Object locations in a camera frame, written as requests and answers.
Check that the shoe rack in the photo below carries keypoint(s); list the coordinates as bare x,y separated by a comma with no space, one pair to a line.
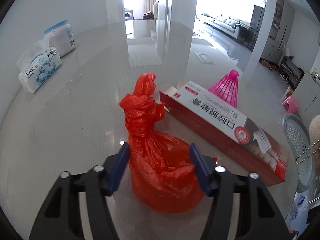
290,70

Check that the cardboard box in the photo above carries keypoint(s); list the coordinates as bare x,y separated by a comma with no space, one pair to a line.
265,63

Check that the grey perforated wastebasket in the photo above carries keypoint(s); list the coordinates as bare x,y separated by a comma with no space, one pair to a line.
295,135

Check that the red plastic bag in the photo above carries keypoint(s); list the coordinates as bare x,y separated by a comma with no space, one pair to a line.
155,155

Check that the dark refrigerator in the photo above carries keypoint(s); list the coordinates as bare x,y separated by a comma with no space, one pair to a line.
257,25

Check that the pink plastic stool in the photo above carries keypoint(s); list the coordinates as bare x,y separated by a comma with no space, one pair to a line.
291,103

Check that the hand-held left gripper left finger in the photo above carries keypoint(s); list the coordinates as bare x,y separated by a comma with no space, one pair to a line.
120,165

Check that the white jar with blue lid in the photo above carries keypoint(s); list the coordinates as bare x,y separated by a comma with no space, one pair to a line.
62,40

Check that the pink plastic shuttlecock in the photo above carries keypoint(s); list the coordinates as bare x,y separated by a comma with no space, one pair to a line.
226,87

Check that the grey sofa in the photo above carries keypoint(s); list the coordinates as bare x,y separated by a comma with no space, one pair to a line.
225,23

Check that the red and white toothpaste box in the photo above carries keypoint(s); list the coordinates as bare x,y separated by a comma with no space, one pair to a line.
220,120

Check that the white and blue tissue pack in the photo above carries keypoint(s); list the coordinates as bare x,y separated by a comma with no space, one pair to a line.
37,72

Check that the red cloth bundle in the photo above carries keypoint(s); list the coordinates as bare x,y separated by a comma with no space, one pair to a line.
148,15

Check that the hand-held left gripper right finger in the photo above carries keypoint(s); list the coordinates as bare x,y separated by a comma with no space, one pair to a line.
200,170

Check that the white low cabinet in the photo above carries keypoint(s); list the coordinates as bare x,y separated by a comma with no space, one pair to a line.
307,90

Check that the tall white cabinet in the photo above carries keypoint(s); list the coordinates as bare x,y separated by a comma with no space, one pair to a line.
275,30

